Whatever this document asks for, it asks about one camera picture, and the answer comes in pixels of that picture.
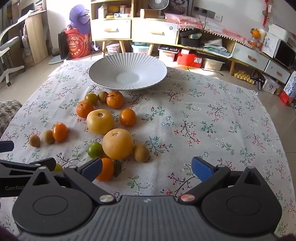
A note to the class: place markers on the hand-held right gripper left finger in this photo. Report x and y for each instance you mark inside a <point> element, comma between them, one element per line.
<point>92,169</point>

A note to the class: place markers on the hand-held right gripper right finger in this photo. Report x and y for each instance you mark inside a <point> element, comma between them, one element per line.
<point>203,168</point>

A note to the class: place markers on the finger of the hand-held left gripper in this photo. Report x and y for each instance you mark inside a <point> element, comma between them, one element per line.
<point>6,146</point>
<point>23,168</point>

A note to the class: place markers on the smooth small orange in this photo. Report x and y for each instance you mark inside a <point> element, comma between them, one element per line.
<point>127,117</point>
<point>107,170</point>
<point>60,132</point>

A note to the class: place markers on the green unripe tangerine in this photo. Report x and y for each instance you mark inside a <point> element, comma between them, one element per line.
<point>95,150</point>

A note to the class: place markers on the brown kiwi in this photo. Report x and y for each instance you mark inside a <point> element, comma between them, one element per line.
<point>103,96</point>
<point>48,136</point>
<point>34,140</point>
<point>141,153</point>

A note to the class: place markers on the yellow-green tangerine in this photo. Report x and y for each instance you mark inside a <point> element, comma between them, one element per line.
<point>57,167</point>

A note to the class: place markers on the tan round pear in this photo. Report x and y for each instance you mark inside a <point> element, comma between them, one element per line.
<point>118,143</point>

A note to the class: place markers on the yellow round pear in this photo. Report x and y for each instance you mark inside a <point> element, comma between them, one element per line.
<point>100,121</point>

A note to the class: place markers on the green-orange tangerine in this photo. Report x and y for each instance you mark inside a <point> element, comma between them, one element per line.
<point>91,98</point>

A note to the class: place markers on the orange tangerine with stem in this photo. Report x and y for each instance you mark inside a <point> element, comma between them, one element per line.
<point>115,99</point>

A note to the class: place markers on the white ribbed plate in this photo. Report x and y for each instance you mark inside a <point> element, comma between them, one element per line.
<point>104,71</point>

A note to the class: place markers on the grey knit blanket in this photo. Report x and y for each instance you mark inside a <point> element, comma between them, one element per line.
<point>9,115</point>

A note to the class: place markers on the floral tablecloth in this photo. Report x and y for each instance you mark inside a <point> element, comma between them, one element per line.
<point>185,111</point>

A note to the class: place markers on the white office chair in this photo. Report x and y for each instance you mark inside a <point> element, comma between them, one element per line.
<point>9,46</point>

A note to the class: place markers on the yellow egg carton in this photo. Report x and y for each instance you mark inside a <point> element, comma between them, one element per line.
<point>244,76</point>

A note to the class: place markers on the low clear storage box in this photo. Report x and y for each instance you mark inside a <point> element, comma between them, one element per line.
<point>214,63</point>

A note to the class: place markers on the white printed basket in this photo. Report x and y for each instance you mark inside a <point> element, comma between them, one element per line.
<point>270,86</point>

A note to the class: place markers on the red storage box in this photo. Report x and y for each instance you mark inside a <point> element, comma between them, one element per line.
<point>188,60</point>

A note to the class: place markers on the low red carton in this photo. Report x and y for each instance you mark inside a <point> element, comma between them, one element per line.
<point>286,98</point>

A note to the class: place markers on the wooden side desk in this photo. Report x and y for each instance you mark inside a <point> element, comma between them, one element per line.
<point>34,39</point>

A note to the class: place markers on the black flat board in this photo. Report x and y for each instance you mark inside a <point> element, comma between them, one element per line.
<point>62,46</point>

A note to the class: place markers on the pile of loose papers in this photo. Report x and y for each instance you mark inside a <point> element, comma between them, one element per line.
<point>217,48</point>

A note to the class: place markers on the clear box with black lid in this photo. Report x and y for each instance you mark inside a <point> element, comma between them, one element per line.
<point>167,53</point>

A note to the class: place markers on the low wooden drawer cabinet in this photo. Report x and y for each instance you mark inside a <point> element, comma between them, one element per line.
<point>251,56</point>

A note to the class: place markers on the purple floor toy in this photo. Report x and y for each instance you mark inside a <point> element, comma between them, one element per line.
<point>96,47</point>

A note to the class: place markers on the white and blue carton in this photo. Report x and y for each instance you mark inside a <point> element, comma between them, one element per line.
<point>291,83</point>

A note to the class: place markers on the red printed gift bag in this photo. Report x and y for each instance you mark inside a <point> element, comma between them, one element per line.
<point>77,45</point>

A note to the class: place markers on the black case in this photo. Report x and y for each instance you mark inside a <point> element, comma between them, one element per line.
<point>188,40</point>

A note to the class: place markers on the clear box with teal lid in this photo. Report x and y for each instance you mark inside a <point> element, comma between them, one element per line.
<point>140,48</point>

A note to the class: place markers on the white printed card box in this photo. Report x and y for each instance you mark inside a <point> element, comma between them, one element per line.
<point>270,45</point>

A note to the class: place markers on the black microwave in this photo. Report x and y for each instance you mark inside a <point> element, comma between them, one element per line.
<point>285,54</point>

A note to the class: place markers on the tall wooden shelf cabinet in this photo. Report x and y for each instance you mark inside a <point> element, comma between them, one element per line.
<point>111,29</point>

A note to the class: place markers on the decorative orange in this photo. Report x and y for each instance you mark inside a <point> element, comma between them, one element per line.
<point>255,33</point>

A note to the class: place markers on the wooden single drawer cabinet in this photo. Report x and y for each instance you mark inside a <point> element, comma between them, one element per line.
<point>155,31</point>

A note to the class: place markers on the pink tasselled cloth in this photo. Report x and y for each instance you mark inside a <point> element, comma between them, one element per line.
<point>196,22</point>

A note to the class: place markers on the purple plush toy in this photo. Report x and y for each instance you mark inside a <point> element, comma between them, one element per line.
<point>78,16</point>

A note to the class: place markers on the framed cat picture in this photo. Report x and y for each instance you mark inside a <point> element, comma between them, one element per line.
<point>180,7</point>

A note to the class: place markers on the cardboard box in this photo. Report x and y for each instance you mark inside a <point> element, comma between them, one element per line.
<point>151,13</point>

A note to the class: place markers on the red hanging ornament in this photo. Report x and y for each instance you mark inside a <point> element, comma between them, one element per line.
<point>267,14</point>

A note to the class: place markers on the white desk fan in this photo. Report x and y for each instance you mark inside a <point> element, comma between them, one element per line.
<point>158,4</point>

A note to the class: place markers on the wall socket row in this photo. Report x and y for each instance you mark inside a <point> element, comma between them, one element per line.
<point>208,13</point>

